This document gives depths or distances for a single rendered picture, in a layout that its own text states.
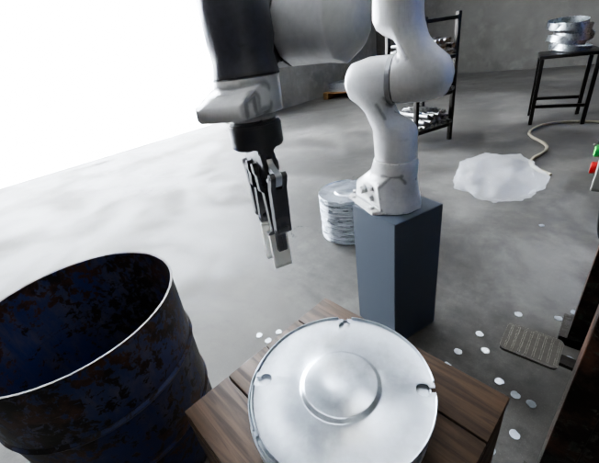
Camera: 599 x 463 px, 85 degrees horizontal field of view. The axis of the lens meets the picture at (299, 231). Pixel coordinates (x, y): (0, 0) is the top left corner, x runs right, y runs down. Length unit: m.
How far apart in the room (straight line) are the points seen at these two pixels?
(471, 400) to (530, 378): 0.54
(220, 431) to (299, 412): 0.15
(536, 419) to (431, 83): 0.85
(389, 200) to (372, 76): 0.31
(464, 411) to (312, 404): 0.24
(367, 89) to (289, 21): 0.43
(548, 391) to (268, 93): 1.03
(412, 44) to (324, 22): 0.42
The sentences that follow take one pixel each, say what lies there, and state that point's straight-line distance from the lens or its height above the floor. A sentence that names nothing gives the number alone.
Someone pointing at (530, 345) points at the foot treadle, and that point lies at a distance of 1.04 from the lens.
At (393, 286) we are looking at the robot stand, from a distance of 1.00.
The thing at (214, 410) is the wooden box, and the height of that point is 0.35.
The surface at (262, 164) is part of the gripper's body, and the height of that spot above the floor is 0.75.
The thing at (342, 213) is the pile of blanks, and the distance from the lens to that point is 1.57.
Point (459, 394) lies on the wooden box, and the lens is 0.66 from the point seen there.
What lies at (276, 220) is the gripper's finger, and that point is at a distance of 0.48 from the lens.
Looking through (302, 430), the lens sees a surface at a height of 0.40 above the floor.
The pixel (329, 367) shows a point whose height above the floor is 0.41.
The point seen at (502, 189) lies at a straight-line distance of 1.99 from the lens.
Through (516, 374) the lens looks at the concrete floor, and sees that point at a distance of 1.18.
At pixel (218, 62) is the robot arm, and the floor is 0.88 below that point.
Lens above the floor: 0.88
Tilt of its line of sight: 29 degrees down
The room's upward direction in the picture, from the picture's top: 9 degrees counter-clockwise
